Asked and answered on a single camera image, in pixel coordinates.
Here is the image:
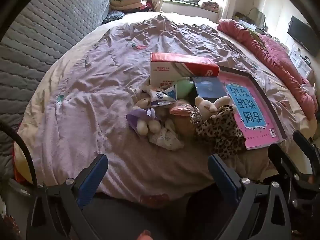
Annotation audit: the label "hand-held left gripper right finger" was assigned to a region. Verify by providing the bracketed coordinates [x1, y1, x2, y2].
[208, 154, 292, 240]

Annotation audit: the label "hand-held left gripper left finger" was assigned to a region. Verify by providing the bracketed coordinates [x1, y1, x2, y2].
[26, 154, 108, 240]

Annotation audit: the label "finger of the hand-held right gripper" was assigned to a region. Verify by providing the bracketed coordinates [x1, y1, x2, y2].
[292, 131, 320, 170]
[268, 144, 313, 188]

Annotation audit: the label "cream plush rabbit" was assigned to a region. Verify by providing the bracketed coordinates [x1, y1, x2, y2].
[195, 95, 232, 120]

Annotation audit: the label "teddy bear with purple ribbon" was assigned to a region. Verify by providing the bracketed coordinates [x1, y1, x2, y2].
[126, 97, 163, 137]

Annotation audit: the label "white and blue plastic packet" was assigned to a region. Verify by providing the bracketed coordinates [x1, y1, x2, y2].
[149, 84, 178, 108]

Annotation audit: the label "leopard print cloth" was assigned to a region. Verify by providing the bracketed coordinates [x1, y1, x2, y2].
[195, 105, 247, 159]

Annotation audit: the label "pink book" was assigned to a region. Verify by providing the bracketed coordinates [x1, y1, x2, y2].
[220, 71, 280, 150]

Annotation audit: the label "silver sequin accessory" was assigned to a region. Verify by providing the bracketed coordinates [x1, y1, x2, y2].
[190, 106, 202, 125]

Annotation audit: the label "white patterned cloth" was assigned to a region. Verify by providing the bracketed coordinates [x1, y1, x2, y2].
[147, 119, 185, 152]

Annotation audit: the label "pink striped cloth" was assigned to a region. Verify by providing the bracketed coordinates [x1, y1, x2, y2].
[169, 104, 197, 117]

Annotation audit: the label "white cabinet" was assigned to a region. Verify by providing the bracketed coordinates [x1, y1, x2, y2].
[289, 44, 314, 80]

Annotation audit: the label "dark grey flat box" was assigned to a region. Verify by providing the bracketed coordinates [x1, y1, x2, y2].
[192, 76, 230, 104]

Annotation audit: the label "pink quilt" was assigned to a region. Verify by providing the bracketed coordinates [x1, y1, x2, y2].
[217, 19, 316, 120]

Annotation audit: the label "pale green plush ball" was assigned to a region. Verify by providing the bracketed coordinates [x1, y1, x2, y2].
[175, 79, 195, 99]

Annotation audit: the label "mauve bed cover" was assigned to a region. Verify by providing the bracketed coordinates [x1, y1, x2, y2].
[15, 12, 310, 203]

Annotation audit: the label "black television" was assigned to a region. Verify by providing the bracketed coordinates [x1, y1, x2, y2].
[287, 16, 320, 57]

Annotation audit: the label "red and white cardboard box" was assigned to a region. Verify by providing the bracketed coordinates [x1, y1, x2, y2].
[149, 52, 220, 93]

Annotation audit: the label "white standing fan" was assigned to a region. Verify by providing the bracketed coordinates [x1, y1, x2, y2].
[247, 7, 267, 29]

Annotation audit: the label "dark patterned pillow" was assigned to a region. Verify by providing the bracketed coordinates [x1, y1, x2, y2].
[102, 10, 125, 25]

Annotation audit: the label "grey quilted headboard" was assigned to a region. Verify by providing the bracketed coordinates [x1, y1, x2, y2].
[0, 0, 110, 180]

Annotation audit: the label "clothes pile on windowsill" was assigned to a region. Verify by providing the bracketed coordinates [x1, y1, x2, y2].
[164, 0, 220, 12]

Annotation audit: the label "beige folded blankets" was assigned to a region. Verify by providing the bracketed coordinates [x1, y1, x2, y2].
[110, 0, 150, 13]

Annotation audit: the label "black cable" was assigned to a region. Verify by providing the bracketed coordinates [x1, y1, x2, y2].
[0, 121, 38, 187]

